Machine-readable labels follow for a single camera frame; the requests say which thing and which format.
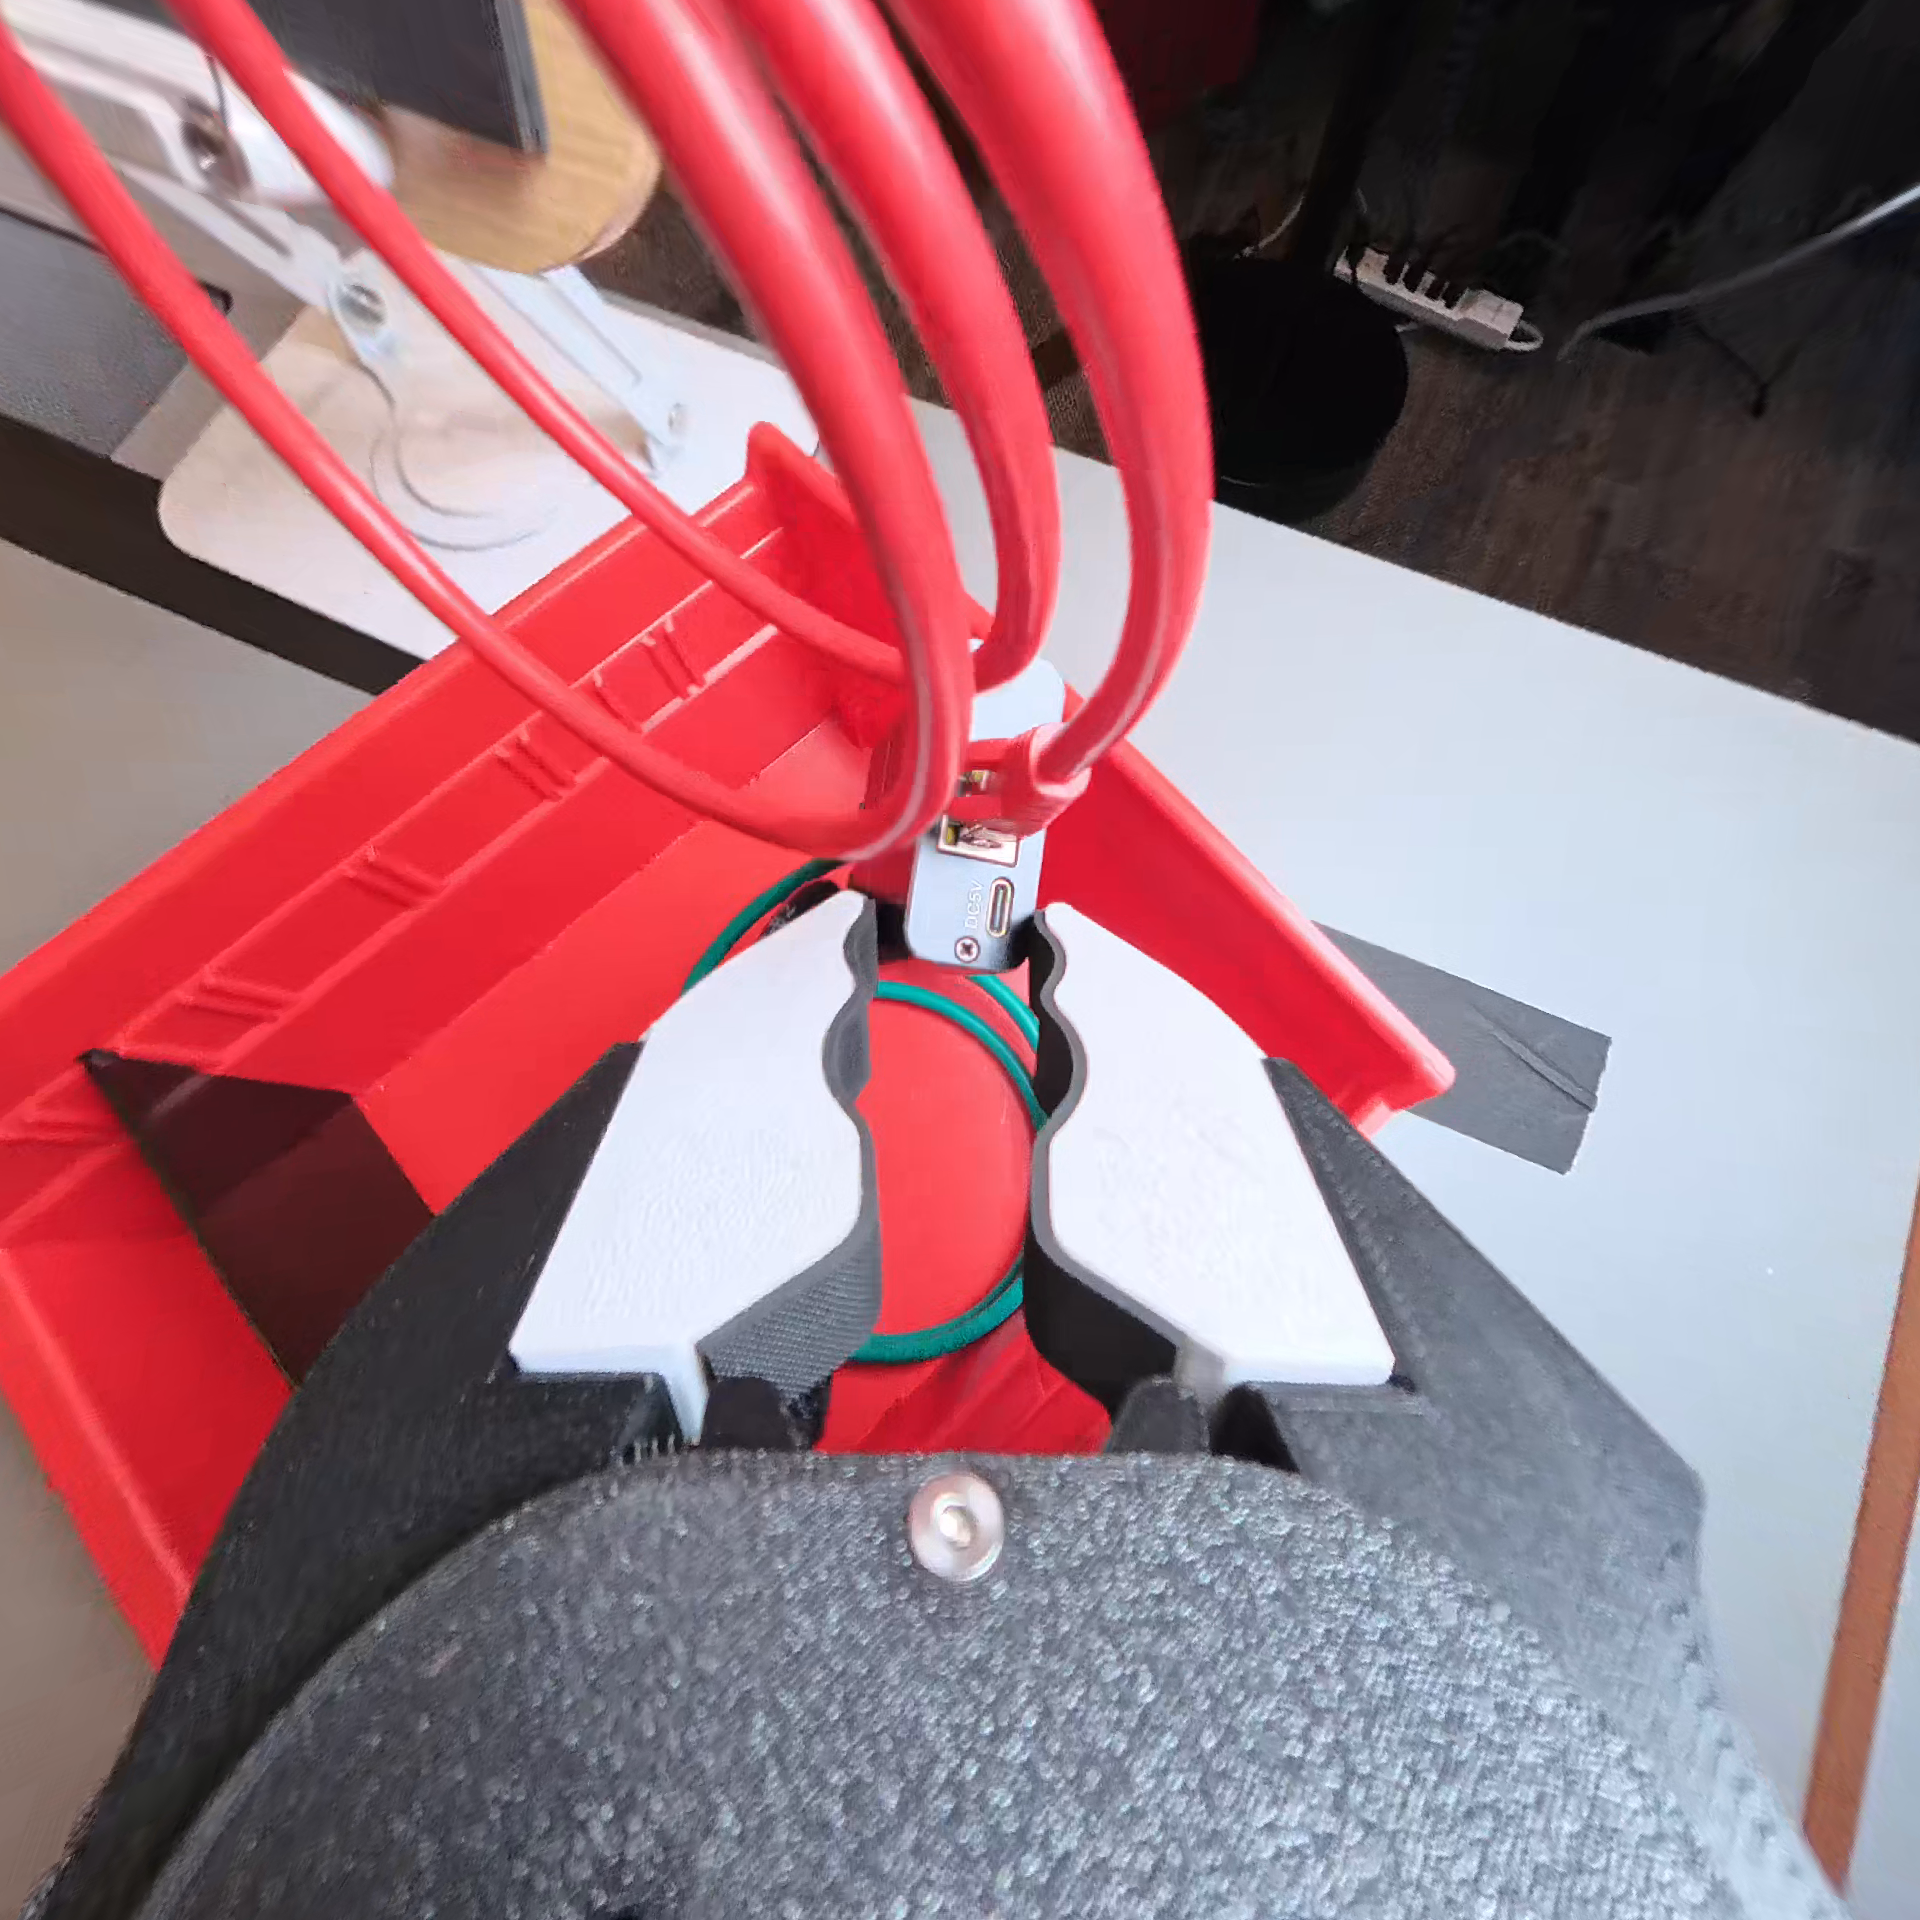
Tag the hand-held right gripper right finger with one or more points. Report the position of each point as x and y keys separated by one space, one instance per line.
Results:
x=1201 y=1202

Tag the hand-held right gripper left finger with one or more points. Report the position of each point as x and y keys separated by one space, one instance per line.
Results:
x=706 y=1171

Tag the dark grey ethernet adapter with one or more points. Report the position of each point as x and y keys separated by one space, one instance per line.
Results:
x=974 y=902

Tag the red plastic bin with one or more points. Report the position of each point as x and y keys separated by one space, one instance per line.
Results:
x=451 y=870

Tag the black tape strip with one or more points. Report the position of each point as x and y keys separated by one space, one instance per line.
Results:
x=1501 y=1067

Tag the black bin divider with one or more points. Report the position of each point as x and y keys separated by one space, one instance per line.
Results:
x=255 y=1186

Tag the white metal stand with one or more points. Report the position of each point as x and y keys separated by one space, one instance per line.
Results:
x=300 y=511

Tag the white power strip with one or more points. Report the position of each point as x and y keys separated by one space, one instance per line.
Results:
x=1425 y=294

